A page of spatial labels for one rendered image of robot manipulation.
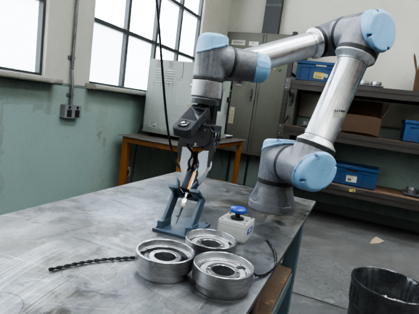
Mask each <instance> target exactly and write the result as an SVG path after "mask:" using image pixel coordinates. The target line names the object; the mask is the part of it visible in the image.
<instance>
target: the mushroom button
mask: <svg viewBox="0 0 419 314"><path fill-rule="evenodd" d="M230 211H231V212H234V213H235V217H237V218H240V214H245V213H246V212H247V210H246V208H245V207H242V206H231V207H230Z"/></svg>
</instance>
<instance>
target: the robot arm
mask: <svg viewBox="0 0 419 314"><path fill-rule="evenodd" d="M395 38H396V27H395V23H394V20H393V18H392V16H391V15H390V14H389V13H388V12H387V11H385V10H383V9H368V10H366V11H364V12H359V13H356V14H351V15H348V16H343V17H339V18H337V19H334V20H332V21H329V22H326V23H325V24H322V25H319V26H316V27H312V28H310V29H308V30H307V31H306V33H303V34H299V35H296V36H292V37H287V38H285V39H280V40H275V41H273V42H268V43H265V44H261V45H257V46H254V47H250V48H247V49H239V48H235V47H231V46H229V39H228V37H227V36H224V35H222V34H218V33H212V32H205V33H202V34H200V36H199V37H198V41H197V46H196V51H195V53H196V56H195V66H194V72H193V83H192V84H191V85H190V87H191V96H193V97H191V103H197V105H195V104H192V106H191V107H189V109H188V110H187V111H186V112H185V113H184V114H183V115H182V116H181V117H180V118H179V119H178V121H177V122H176V123H175V124H174V125H173V135H174V136H179V137H180V139H179V141H178V146H177V151H178V159H179V162H180V168H181V173H182V175H183V178H185V176H186V173H187V171H189V170H190V167H191V165H192V164H193V154H194V152H193V151H192V149H193V147H192V146H194V145H195V146H199V147H200V149H201V150H202V149H204V151H202V152H200V153H199V154H198V161H199V167H198V176H197V178H196V181H197V182H198V184H199V185H200V184H201V183H202V182H203V181H204V180H205V177H206V175H207V174H208V171H209V170H210V169H211V167H212V162H211V161H212V160H213V158H214V156H215V153H216V146H219V142H220V137H221V128H222V126H218V125H216V119H217V113H218V106H219V102H220V101H218V100H220V99H221V96H222V91H223V82H226V81H247V82H252V83H254V82H255V83H263V82H264V81H266V79H267V78H268V77H269V74H270V71H271V69H272V68H275V67H279V66H282V65H286V64H290V63H293V62H296V61H299V60H303V59H307V58H309V57H311V58H312V59H318V58H321V57H330V56H337V61H336V63H335V65H334V68H333V69H332V72H331V74H330V77H329V79H328V81H327V83H326V85H325V88H324V90H323V92H322V95H321V96H320V99H319V101H318V104H317V106H316V108H315V110H314V112H313V115H312V117H311V120H310V122H309V124H308V126H307V128H306V131H305V133H304V134H302V135H299V136H297V138H296V140H284V139H271V138H270V139H266V140H264V142H263V146H262V149H261V151H262V152H261V160H260V164H259V172H258V180H257V183H256V185H255V187H254V189H253V191H252V193H251V195H250V197H249V202H248V206H249V207H251V208H252V209H254V210H257V211H259V212H263V213H266V214H273V215H278V216H288V215H292V214H294V211H295V202H294V195H293V190H292V189H293V186H295V187H297V188H299V189H301V190H306V191H310V192H316V191H320V190H321V189H324V188H326V187H327V186H328V185H329V184H330V183H331V182H332V181H333V179H334V177H335V174H336V171H337V167H336V161H335V159H334V155H335V149H334V146H333V144H334V141H335V139H336V137H337V134H338V132H339V130H340V127H341V126H342V123H343V121H344V118H345V116H346V114H347V112H348V110H349V107H350V105H351V103H352V100H353V99H354V96H355V94H356V91H357V89H358V87H359V85H360V82H361V80H362V78H363V76H364V73H365V71H366V69H367V68H368V67H371V66H373V65H374V64H375V62H376V60H377V58H378V55H379V53H383V52H386V51H387V50H389V49H390V48H391V47H392V45H393V44H394V42H395ZM215 133H217V136H216V138H215ZM218 133H219V140H218ZM215 142H216V145H215Z"/></svg>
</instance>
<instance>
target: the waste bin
mask: <svg viewBox="0 0 419 314"><path fill-rule="evenodd" d="M383 295H384V296H383ZM385 295H386V296H387V297H385ZM394 298H395V299H396V300H394ZM398 300H401V301H402V302H401V301H398ZM347 314H419V282H418V281H416V280H414V279H412V278H410V277H408V276H406V275H404V274H400V273H398V272H395V271H392V270H388V269H383V268H380V267H369V266H364V267H357V268H354V269H353V271H352V273H351V281H350V287H349V307H348V312H347Z"/></svg>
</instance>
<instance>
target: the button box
mask: <svg viewBox="0 0 419 314"><path fill-rule="evenodd" d="M254 220H255V219H254V218H251V217H246V216H242V215H240V218H237V217H235V214H234V213H231V212H228V213H227V214H225V215H224V216H222V217H220V218H219V219H218V228H217V230H218V231H223V232H226V233H228V234H230V235H232V236H233V237H234V238H235V239H236V240H237V242H238V243H240V244H244V243H245V242H246V241H247V240H248V239H250V238H251V237H252V235H253V228H254Z"/></svg>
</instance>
